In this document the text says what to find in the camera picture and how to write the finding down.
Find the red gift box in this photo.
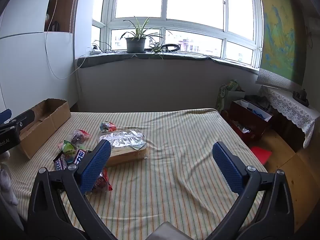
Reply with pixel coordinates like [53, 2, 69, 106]
[228, 99, 273, 143]

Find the dark figurine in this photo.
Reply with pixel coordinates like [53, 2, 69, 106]
[292, 88, 310, 106]

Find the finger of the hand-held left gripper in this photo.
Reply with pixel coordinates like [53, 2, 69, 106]
[0, 109, 36, 132]

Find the white wardrobe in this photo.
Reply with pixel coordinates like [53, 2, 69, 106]
[0, 0, 84, 120]

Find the green snack packet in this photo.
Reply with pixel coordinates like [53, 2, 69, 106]
[61, 140, 77, 160]

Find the red paper sheet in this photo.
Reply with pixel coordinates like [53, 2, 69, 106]
[249, 146, 273, 166]

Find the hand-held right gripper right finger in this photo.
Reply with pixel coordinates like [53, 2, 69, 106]
[207, 141, 295, 240]

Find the clear red-edged date packet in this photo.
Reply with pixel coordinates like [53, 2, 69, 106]
[85, 168, 113, 196]
[70, 129, 91, 145]

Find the white window frame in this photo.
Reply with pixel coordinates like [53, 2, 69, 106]
[91, 0, 263, 68]

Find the white power strip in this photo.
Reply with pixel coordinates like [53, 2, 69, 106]
[86, 46, 103, 56]

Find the brown cardboard box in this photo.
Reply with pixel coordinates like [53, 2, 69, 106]
[18, 98, 72, 159]

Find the potted spider plant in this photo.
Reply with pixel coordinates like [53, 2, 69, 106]
[120, 16, 166, 54]

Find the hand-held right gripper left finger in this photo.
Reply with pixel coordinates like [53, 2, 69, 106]
[27, 139, 112, 240]

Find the striped bed sheet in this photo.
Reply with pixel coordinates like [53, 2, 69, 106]
[5, 108, 269, 238]

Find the white lace cloth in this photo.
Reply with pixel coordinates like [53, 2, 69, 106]
[257, 84, 320, 148]

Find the person's left forearm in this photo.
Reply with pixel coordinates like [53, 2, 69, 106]
[0, 152, 18, 207]

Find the silver foil bag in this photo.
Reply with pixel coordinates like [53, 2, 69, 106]
[98, 129, 147, 151]

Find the white cable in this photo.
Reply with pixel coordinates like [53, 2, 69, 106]
[44, 0, 87, 80]

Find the chocolate bar with blue print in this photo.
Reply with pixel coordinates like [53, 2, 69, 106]
[74, 149, 92, 166]

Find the wall map poster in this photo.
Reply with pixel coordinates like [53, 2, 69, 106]
[257, 0, 309, 86]

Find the green gift bag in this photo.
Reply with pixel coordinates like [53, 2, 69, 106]
[215, 79, 246, 112]

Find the grey windowsill cloth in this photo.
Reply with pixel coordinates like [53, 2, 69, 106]
[76, 51, 260, 71]

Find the wooden shelf niche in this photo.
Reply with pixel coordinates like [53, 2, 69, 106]
[44, 0, 78, 33]

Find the red strawberry print packet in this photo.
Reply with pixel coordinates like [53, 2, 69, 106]
[99, 121, 117, 133]

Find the brown bread package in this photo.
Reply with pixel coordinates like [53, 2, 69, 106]
[105, 145, 148, 167]

